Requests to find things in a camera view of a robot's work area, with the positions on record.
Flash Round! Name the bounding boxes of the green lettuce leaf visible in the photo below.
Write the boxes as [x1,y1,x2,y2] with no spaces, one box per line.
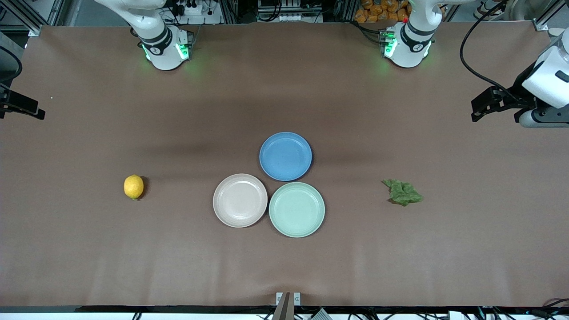
[381,179,424,207]

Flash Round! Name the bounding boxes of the yellow lemon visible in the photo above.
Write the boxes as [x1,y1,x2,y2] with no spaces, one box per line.
[124,175,144,200]

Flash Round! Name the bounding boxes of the orange snack bags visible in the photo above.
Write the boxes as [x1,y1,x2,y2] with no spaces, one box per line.
[354,0,412,24]

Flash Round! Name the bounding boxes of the black power plugs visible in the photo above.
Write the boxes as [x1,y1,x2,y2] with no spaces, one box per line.
[171,0,210,16]

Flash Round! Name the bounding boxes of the blue plate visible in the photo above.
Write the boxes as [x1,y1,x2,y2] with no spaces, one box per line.
[259,132,313,182]

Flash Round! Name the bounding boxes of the mint green plate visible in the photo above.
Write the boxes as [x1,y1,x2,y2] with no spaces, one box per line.
[268,182,326,238]

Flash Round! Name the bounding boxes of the beige plate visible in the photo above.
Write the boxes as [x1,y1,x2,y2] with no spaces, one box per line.
[212,173,268,228]

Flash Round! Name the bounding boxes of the matte table cover sheet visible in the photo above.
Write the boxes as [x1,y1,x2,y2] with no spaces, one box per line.
[0,22,569,308]

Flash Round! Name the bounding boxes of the aluminium frame profile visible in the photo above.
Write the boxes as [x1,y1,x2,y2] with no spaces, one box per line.
[531,0,553,32]
[0,0,60,37]

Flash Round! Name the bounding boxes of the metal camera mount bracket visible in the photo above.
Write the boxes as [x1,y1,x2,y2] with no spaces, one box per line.
[276,292,301,320]

